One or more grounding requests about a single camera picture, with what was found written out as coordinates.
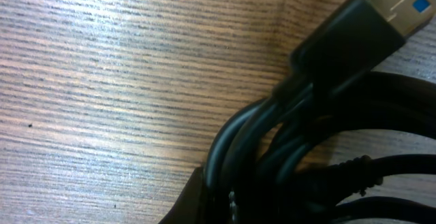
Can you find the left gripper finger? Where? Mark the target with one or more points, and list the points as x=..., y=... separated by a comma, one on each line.
x=190, y=206

